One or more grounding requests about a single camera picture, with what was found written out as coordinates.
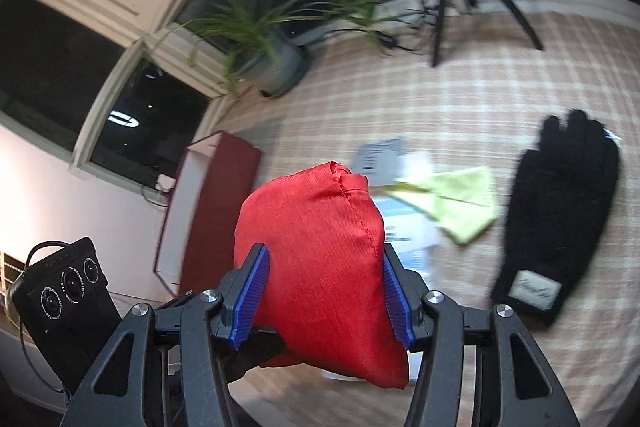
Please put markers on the small green plant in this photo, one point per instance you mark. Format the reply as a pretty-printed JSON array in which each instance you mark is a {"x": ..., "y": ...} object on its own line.
[{"x": 367, "y": 14}]

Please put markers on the small grey printed packet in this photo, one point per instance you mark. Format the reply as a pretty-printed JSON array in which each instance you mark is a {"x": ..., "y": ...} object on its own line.
[{"x": 375, "y": 157}]

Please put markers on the potted plant grey pot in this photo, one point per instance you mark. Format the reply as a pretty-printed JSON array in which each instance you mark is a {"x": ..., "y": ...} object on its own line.
[{"x": 277, "y": 67}]

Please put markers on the cardboard box white inside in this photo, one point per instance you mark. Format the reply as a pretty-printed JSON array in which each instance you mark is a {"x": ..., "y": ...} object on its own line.
[{"x": 225, "y": 207}]

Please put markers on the black knit glove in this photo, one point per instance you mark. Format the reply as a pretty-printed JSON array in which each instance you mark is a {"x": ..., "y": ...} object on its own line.
[{"x": 560, "y": 207}]

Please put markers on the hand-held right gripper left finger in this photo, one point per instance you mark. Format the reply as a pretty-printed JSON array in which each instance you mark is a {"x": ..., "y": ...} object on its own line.
[{"x": 247, "y": 297}]

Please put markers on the red cloth bag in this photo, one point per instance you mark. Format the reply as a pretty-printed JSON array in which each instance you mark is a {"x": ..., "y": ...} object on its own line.
[{"x": 320, "y": 257}]

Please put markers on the yellow-green cloth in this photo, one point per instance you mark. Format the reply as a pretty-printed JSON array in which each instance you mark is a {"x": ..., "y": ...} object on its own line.
[{"x": 460, "y": 202}]

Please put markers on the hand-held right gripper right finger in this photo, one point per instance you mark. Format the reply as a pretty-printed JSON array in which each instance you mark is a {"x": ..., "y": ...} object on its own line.
[{"x": 397, "y": 302}]

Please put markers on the white window frame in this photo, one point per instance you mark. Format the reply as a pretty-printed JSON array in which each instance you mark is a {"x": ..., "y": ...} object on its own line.
[{"x": 150, "y": 12}]

